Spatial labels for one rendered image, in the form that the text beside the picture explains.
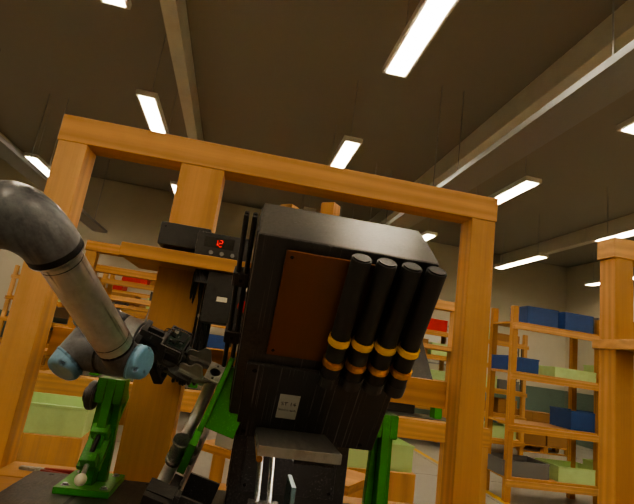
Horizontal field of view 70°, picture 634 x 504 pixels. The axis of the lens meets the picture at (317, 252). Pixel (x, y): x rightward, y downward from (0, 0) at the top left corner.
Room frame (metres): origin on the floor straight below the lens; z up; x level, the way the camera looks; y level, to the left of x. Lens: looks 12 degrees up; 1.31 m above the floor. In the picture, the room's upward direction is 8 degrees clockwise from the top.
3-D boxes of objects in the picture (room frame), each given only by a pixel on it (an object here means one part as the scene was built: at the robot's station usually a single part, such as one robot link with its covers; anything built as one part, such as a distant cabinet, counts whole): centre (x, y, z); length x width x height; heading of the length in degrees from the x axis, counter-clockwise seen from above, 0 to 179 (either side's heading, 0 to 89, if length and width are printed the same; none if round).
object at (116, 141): (1.49, 0.13, 1.89); 1.50 x 0.09 x 0.09; 97
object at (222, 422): (1.12, 0.16, 1.17); 0.13 x 0.12 x 0.20; 97
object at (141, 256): (1.45, 0.12, 1.52); 0.90 x 0.25 x 0.04; 97
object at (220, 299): (1.39, 0.23, 1.42); 0.17 x 0.12 x 0.15; 97
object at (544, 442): (9.89, -4.98, 0.37); 1.20 x 0.81 x 0.74; 101
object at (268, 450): (1.10, 0.00, 1.11); 0.39 x 0.16 x 0.03; 7
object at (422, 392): (1.56, 0.14, 1.23); 1.30 x 0.05 x 0.09; 97
